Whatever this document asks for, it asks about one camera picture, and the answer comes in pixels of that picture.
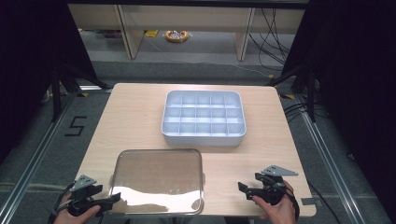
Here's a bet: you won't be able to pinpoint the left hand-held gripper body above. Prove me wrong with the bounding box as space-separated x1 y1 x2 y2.
66 174 115 217

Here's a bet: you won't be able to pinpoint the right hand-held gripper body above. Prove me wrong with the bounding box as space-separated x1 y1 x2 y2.
248 164 300 207

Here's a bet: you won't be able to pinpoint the shiny metal tray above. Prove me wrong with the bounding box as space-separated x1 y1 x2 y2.
108 148 206 217

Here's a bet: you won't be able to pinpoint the white divided organizer box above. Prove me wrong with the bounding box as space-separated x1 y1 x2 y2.
161 90 248 147

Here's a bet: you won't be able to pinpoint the person's left hand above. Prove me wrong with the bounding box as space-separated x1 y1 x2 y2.
52 193 103 224

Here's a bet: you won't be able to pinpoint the person's right hand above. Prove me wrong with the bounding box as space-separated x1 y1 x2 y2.
251 179 297 224

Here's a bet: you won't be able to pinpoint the grey tape strip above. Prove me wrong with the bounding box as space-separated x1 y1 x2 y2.
300 197 318 207

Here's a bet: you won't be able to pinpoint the black metal stand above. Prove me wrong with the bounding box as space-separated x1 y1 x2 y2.
263 61 319 123
49 61 114 123

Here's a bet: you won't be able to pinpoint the black curtain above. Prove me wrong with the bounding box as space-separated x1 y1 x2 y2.
281 0 396 216
0 0 100 166

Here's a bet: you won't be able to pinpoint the purple item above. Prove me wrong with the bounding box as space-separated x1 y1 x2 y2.
102 29 123 39

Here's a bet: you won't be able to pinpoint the yellow tape roll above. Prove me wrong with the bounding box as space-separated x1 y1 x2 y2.
164 29 191 44

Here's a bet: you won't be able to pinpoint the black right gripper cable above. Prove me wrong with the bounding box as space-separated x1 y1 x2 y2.
281 183 302 222

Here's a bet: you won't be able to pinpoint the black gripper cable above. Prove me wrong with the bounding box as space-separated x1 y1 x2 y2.
47 182 76 224
281 183 302 222

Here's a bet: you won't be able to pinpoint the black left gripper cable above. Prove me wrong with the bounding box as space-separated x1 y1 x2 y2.
47 182 76 224

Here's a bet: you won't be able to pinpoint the black floor cable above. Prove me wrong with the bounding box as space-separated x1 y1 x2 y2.
305 179 344 224

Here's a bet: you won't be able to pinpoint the aluminium floor rail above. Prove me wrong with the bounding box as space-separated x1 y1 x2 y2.
294 92 366 224
0 90 79 224

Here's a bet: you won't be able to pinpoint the black floor cables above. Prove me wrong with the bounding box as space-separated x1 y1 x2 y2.
282 102 328 124

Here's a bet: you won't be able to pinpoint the thin white floor cable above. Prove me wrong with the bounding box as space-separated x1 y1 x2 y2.
145 36 273 79

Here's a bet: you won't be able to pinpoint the bundle of black cables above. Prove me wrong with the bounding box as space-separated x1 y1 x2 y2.
247 7 297 69

